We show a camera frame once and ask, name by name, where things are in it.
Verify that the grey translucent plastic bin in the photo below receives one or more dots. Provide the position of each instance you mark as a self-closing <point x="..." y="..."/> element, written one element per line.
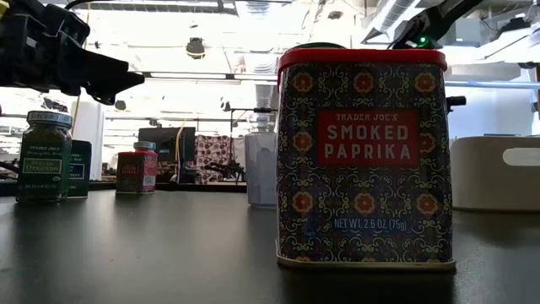
<point x="260" y="177"/>

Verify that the long ceiling light strip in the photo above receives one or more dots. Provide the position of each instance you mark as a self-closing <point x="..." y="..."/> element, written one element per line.
<point x="190" y="75"/>

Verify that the white room pillar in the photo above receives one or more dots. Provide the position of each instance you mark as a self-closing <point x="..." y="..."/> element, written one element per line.
<point x="90" y="126"/>

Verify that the red block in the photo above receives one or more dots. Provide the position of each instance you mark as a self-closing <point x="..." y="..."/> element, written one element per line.
<point x="365" y="169"/>

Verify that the black metal table frame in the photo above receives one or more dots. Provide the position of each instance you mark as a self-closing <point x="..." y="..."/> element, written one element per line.
<point x="190" y="186"/>

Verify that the black background robot arm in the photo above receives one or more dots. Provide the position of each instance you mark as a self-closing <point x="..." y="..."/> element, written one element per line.
<point x="228" y="169"/>

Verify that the black hanging ceiling fixture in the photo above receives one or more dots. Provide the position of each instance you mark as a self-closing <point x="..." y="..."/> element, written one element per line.
<point x="195" y="48"/>

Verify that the white plastic bin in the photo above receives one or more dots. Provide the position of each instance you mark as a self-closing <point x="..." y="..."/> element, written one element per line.
<point x="485" y="181"/>

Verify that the dark green pepper tin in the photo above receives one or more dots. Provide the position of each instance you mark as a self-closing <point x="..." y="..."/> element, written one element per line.
<point x="81" y="169"/>

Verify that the black monitor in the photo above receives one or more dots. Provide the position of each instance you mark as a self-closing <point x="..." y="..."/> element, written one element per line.
<point x="166" y="143"/>

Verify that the smoked paprika tin red lid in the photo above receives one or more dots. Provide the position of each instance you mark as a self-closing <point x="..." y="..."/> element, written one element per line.
<point x="136" y="173"/>

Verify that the black metal frame stand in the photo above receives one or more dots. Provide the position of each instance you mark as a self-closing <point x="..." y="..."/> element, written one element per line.
<point x="263" y="110"/>

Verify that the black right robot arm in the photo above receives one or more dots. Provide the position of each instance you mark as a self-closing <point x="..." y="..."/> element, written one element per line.
<point x="439" y="21"/>

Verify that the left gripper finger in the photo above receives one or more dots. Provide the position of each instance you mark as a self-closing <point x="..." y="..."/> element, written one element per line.
<point x="97" y="93"/>
<point x="109" y="74"/>

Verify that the red patterned fabric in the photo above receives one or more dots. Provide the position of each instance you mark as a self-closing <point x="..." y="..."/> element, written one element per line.
<point x="213" y="150"/>

